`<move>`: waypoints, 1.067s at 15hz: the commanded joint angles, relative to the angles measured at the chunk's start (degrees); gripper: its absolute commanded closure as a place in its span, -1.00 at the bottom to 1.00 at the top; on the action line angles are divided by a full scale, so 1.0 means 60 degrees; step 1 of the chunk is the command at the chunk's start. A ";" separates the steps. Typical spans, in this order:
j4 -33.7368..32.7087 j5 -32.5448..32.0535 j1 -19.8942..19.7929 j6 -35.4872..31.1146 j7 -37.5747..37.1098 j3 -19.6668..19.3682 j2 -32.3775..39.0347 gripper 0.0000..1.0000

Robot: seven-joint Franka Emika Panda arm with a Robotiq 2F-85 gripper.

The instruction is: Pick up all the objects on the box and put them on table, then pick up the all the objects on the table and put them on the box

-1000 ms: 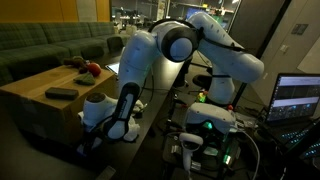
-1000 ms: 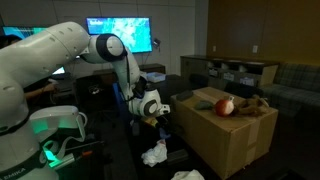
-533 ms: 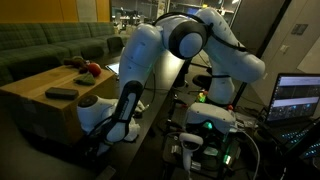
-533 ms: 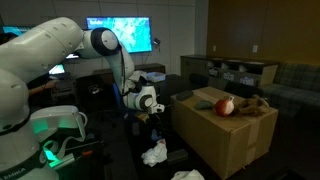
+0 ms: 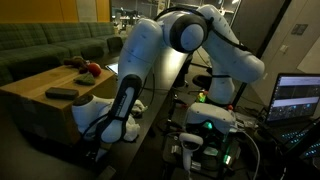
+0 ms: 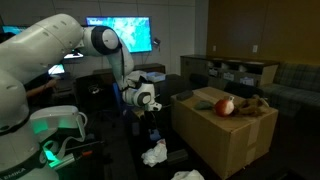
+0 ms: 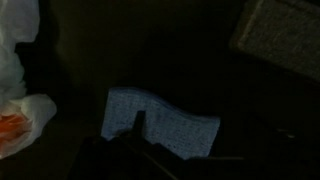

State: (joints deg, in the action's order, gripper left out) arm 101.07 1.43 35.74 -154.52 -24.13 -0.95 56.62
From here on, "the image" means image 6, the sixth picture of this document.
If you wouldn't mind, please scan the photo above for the white cloth pile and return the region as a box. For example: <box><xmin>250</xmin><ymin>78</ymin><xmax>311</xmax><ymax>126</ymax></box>
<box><xmin>128</xmin><ymin>70</ymin><xmax>148</xmax><ymax>84</ymax></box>

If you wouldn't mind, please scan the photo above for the large cardboard box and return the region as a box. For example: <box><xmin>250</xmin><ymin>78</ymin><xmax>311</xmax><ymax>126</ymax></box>
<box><xmin>170</xmin><ymin>87</ymin><xmax>279</xmax><ymax>180</ymax></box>

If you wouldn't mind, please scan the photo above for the black tool orange tip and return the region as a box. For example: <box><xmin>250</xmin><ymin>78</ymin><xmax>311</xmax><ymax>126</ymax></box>
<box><xmin>63</xmin><ymin>139</ymin><xmax>107</xmax><ymax>159</ymax></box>

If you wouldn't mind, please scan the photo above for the black chair backrest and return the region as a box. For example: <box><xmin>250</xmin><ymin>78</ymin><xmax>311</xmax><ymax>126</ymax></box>
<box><xmin>224</xmin><ymin>81</ymin><xmax>264</xmax><ymax>99</ymax></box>
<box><xmin>189</xmin><ymin>73</ymin><xmax>210</xmax><ymax>89</ymax></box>

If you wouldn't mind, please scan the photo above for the white plastic bin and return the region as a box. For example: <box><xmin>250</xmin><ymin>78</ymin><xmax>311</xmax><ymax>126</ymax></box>
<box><xmin>146</xmin><ymin>71</ymin><xmax>167</xmax><ymax>83</ymax></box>

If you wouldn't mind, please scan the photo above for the blue sponge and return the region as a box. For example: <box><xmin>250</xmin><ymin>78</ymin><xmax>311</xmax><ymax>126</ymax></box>
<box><xmin>149</xmin><ymin>129</ymin><xmax>162</xmax><ymax>142</ymax></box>

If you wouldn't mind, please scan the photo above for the person's hand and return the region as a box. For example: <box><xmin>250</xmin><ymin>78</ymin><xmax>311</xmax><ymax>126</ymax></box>
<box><xmin>45</xmin><ymin>78</ymin><xmax>59</xmax><ymax>89</ymax></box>

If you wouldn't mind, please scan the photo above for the wooden shelf cabinet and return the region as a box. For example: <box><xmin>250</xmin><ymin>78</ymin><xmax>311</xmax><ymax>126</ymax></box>
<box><xmin>180</xmin><ymin>54</ymin><xmax>279</xmax><ymax>88</ymax></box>

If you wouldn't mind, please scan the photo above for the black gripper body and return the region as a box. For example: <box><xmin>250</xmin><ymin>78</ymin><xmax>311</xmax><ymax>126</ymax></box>
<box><xmin>139</xmin><ymin>110</ymin><xmax>161</xmax><ymax>132</ymax></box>

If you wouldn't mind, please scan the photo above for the brown plush toy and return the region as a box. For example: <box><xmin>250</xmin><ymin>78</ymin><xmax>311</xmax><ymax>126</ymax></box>
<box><xmin>234</xmin><ymin>94</ymin><xmax>270</xmax><ymax>118</ymax></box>

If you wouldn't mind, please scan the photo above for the person's bare forearm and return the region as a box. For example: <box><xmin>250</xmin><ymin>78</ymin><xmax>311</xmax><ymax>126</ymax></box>
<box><xmin>25</xmin><ymin>82</ymin><xmax>51</xmax><ymax>98</ymax></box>

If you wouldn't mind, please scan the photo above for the white cloth red mark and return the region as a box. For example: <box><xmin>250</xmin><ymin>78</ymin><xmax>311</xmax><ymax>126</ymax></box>
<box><xmin>140</xmin><ymin>139</ymin><xmax>168</xmax><ymax>168</ymax></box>

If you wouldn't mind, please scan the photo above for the thick black foam block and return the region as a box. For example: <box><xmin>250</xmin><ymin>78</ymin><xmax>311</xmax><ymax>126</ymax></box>
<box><xmin>166</xmin><ymin>149</ymin><xmax>190</xmax><ymax>164</ymax></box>

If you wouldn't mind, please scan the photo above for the black office chair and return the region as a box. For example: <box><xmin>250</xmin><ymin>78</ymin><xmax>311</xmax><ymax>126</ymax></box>
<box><xmin>73</xmin><ymin>74</ymin><xmax>116</xmax><ymax>113</ymax></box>

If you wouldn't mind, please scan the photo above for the large wall monitor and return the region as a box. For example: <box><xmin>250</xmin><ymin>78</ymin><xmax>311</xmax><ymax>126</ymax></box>
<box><xmin>85</xmin><ymin>16</ymin><xmax>154</xmax><ymax>54</ymax></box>

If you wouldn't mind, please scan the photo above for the small lit screen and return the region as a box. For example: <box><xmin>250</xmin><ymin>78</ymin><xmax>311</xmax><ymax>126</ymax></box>
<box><xmin>47</xmin><ymin>63</ymin><xmax>67</xmax><ymax>76</ymax></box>

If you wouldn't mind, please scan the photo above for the large white towel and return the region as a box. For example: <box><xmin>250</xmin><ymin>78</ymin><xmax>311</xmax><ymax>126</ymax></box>
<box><xmin>170</xmin><ymin>169</ymin><xmax>206</xmax><ymax>180</ymax></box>

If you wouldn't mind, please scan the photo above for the plaid green sofa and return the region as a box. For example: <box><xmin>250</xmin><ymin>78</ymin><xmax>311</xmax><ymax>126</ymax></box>
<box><xmin>259</xmin><ymin>63</ymin><xmax>320</xmax><ymax>118</ymax></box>

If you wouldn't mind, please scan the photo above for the tan wrist mount plate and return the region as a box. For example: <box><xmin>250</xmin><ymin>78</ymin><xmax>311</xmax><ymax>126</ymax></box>
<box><xmin>133</xmin><ymin>108</ymin><xmax>146</xmax><ymax>119</ymax></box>

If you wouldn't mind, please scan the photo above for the person in dark clothes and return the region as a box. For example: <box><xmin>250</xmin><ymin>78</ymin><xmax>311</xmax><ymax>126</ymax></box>
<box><xmin>23</xmin><ymin>71</ymin><xmax>59</xmax><ymax>111</ymax></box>

